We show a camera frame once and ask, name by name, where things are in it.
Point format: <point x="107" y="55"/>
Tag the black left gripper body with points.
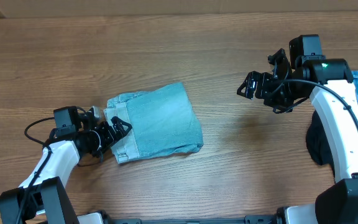
<point x="107" y="138"/>

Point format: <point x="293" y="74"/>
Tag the light blue denim shorts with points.
<point x="163" y="123"/>

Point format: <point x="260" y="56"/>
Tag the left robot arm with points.
<point x="77" y="133"/>

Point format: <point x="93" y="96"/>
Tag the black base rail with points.
<point x="182" y="220"/>

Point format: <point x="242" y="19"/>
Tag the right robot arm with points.
<point x="303" y="73"/>

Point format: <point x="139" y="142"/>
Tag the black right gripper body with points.
<point x="265" y="88"/>

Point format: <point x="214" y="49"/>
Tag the black garment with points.
<point x="317" y="143"/>

